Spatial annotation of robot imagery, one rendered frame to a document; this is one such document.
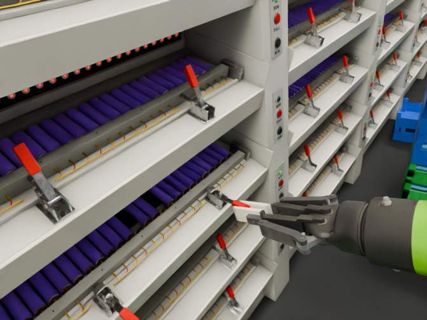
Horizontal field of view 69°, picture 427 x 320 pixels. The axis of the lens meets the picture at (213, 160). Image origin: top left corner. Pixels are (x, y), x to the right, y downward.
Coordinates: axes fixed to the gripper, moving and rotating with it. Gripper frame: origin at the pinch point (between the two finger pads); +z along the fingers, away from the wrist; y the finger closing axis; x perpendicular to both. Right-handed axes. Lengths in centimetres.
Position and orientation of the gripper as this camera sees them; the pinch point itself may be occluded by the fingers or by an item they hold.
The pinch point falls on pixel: (252, 213)
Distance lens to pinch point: 58.7
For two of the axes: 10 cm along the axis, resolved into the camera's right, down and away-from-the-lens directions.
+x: -3.1, -8.9, -3.2
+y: 6.2, -4.5, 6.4
